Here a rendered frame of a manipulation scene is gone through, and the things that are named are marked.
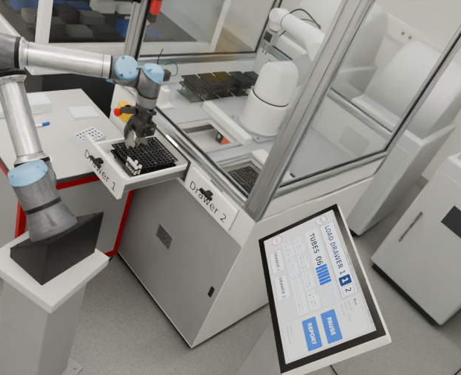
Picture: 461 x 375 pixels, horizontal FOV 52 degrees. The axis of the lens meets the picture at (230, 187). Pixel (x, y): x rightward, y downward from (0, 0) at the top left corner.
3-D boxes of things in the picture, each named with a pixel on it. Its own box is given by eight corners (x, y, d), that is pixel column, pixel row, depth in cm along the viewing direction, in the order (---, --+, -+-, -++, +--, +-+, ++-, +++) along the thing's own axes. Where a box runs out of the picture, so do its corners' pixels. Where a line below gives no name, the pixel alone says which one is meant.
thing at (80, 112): (74, 120, 223) (74, 117, 222) (66, 109, 227) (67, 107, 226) (98, 118, 231) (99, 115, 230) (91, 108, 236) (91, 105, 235)
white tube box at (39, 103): (24, 115, 213) (25, 106, 210) (16, 105, 217) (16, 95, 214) (51, 111, 222) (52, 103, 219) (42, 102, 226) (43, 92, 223)
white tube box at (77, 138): (86, 150, 209) (86, 143, 206) (71, 140, 210) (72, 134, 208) (104, 141, 218) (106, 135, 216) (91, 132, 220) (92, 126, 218)
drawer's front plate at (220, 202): (226, 231, 190) (235, 211, 184) (184, 186, 203) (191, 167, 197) (229, 230, 191) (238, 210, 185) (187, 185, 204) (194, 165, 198)
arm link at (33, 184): (20, 213, 142) (1, 172, 139) (25, 207, 155) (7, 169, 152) (59, 198, 145) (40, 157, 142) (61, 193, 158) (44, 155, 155)
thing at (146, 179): (119, 193, 184) (123, 181, 180) (87, 154, 195) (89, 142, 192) (196, 172, 211) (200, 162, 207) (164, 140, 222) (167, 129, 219)
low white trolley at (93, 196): (10, 306, 223) (21, 186, 179) (-40, 219, 251) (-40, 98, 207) (115, 265, 263) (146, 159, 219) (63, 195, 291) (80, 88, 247)
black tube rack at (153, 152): (131, 181, 191) (135, 170, 187) (109, 156, 199) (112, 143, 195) (174, 171, 206) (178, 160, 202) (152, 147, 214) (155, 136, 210)
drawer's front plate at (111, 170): (117, 200, 183) (122, 178, 176) (80, 155, 196) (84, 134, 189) (121, 199, 184) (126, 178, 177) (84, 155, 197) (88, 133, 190)
